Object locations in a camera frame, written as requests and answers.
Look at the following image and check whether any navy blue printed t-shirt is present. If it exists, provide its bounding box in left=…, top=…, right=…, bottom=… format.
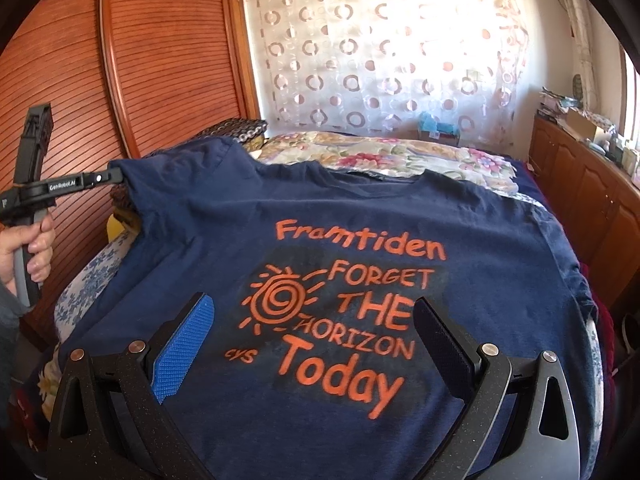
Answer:
left=61, top=139, right=599, bottom=479

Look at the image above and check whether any person's left hand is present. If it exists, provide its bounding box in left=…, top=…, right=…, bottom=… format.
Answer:
left=0, top=214, right=55, bottom=296

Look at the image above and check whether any yellow cushion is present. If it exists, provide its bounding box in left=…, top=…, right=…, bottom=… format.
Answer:
left=106, top=209, right=141, bottom=243

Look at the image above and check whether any blue floral white sheet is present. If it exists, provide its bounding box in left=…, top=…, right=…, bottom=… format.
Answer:
left=53, top=231, right=136, bottom=342

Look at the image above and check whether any wooden louvered wardrobe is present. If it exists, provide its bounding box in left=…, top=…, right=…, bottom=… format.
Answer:
left=0, top=0, right=262, bottom=351

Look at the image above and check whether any dark patterned folded cloth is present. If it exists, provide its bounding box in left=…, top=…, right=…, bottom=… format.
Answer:
left=175, top=118, right=268, bottom=151

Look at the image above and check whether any wooden sideboard cabinet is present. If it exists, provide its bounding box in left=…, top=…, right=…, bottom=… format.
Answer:
left=528, top=116, right=640, bottom=318

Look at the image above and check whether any navy blue blanket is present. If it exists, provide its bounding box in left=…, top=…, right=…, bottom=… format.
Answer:
left=506, top=156, right=547, bottom=205

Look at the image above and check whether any white circle-patterned curtain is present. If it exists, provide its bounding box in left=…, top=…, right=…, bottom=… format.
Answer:
left=245, top=0, right=528, bottom=151

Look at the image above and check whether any floral bedspread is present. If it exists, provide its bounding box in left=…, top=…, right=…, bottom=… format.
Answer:
left=255, top=131, right=518, bottom=197

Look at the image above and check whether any cardboard box on sideboard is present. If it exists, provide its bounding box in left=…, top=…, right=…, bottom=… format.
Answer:
left=565, top=107, right=599, bottom=141

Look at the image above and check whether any light blue box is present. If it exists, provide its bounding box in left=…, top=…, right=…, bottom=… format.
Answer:
left=418, top=112, right=460, bottom=146

